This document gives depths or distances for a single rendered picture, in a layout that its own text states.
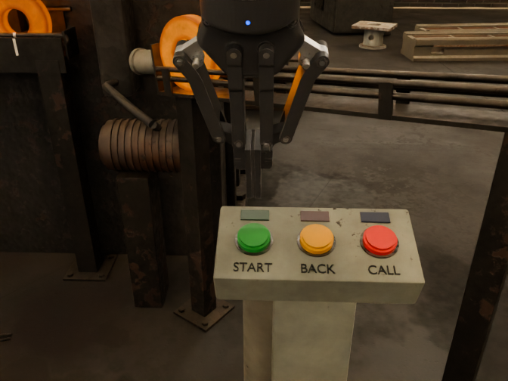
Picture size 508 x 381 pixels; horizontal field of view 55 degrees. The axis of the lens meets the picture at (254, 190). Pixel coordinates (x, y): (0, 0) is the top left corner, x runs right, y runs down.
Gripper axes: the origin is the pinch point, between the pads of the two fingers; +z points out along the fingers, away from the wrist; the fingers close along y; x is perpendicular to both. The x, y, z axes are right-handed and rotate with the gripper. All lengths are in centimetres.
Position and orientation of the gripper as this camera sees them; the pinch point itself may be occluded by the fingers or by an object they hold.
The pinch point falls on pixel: (253, 165)
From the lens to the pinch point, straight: 49.5
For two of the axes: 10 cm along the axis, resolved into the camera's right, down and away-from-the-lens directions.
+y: -10.0, -0.1, 0.3
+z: 0.1, 6.7, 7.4
